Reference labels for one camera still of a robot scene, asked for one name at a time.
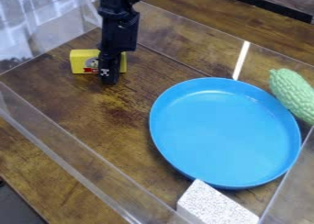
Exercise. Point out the blue round tray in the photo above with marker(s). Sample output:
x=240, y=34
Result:
x=224, y=132

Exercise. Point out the white speckled foam block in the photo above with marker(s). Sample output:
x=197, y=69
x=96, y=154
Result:
x=204, y=206

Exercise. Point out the green bitter gourd toy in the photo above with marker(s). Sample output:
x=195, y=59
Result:
x=294, y=93

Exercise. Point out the yellow butter block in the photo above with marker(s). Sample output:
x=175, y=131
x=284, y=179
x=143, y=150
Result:
x=83, y=61

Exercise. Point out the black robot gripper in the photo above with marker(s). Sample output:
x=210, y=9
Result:
x=119, y=36

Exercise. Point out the clear acrylic enclosure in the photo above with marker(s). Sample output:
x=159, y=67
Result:
x=76, y=151

